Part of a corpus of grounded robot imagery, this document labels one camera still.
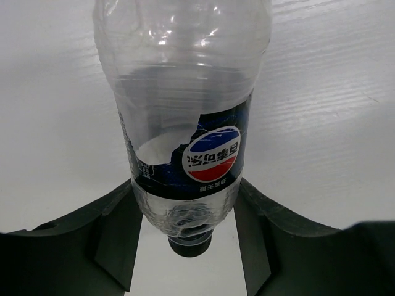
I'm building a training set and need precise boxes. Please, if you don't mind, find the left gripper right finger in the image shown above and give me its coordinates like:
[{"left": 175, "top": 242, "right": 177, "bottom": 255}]
[{"left": 234, "top": 180, "right": 394, "bottom": 295}]

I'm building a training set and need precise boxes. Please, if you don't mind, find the pepsi bottle black cap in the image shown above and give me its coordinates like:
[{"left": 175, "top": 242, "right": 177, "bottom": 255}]
[{"left": 93, "top": 1, "right": 272, "bottom": 257}]

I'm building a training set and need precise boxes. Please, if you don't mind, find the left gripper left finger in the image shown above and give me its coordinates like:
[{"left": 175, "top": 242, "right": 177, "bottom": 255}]
[{"left": 1, "top": 181, "right": 142, "bottom": 295}]

